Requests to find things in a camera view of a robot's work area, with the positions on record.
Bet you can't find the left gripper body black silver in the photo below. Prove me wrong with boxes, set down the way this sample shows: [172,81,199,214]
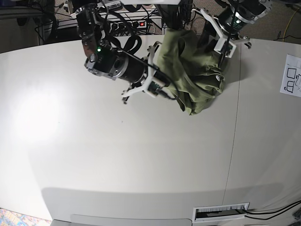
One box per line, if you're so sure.
[192,8,253,48]

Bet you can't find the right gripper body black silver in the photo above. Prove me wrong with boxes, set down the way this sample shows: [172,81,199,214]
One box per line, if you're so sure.
[119,41,164,104]

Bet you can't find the green T-shirt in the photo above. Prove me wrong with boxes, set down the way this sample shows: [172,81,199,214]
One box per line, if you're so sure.
[157,29,225,115]

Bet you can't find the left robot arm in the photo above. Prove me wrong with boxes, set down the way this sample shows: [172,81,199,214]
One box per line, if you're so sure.
[193,0,272,58]

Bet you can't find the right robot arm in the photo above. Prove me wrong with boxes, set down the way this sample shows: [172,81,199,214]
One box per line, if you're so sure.
[67,0,168,104]

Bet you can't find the black power strip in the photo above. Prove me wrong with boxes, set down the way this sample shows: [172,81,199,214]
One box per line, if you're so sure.
[109,20,148,30]

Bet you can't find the black table leg column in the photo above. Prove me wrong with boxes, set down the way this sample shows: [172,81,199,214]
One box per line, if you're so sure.
[155,4,182,31]

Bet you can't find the grey device boxes with labels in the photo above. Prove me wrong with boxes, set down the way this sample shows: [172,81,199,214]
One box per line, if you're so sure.
[63,0,123,14]

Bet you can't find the white instruction paper sheet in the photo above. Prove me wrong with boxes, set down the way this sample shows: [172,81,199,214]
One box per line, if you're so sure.
[280,54,301,97]

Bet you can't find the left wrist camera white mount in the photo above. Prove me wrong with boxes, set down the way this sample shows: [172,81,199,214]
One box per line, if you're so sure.
[214,38,237,58]

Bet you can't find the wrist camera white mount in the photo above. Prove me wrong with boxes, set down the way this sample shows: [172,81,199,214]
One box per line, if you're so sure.
[144,78,165,98]
[214,38,237,58]

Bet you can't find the left camera black cable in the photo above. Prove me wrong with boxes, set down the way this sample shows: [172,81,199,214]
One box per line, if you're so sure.
[218,0,243,69]

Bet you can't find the camera black cable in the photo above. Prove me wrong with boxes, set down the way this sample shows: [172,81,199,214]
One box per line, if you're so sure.
[101,4,181,101]
[218,0,243,69]

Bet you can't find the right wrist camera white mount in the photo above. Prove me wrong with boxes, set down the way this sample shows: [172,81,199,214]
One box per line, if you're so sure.
[144,78,165,98]

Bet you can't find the right camera black cable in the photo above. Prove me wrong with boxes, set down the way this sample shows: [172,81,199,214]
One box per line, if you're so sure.
[101,4,181,101]

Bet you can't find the yellow cable on floor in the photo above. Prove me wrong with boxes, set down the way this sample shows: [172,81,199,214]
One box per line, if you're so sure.
[283,7,301,40]

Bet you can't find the white cable grommet tray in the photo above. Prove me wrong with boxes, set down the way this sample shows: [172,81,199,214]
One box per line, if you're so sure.
[192,202,250,223]

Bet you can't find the black cables at table edge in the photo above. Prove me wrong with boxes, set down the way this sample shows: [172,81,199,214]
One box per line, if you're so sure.
[244,201,301,221]

